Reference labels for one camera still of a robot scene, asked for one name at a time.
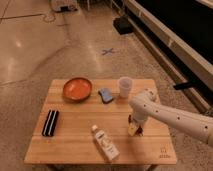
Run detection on blue sponge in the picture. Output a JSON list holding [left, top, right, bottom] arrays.
[[98, 88, 114, 104]]

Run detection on black cable on floor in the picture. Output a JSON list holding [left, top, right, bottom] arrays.
[[0, 9, 69, 28]]

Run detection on black box on floor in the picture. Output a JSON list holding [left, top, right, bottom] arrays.
[[113, 17, 133, 35]]

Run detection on grey equipment on floor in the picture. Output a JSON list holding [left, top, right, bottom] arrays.
[[50, 0, 77, 12]]

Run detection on white plastic bottle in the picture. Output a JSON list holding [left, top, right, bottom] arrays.
[[91, 125, 120, 161]]

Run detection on orange ceramic bowl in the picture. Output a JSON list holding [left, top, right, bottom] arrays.
[[63, 77, 92, 102]]

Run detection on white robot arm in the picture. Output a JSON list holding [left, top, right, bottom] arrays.
[[129, 89, 213, 147]]

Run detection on black striped case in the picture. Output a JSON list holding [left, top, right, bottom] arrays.
[[42, 110, 59, 137]]

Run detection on translucent plastic cup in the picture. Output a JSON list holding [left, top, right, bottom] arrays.
[[118, 77, 133, 98]]

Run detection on wooden table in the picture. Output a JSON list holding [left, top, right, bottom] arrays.
[[24, 79, 177, 165]]

